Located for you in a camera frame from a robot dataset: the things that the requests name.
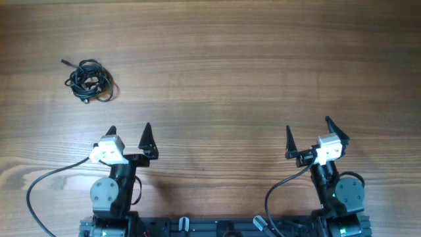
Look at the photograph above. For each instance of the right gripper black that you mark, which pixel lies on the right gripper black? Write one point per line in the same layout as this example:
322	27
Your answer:
304	157

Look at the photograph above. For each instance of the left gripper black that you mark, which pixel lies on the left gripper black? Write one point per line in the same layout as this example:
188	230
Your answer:
149	153

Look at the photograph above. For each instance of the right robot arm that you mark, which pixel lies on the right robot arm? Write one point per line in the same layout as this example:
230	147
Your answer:
341	195

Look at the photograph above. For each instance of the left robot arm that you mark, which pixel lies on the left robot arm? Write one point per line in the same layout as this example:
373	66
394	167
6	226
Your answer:
112	196

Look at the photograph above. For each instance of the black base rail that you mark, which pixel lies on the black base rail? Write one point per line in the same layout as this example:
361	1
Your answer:
289	226

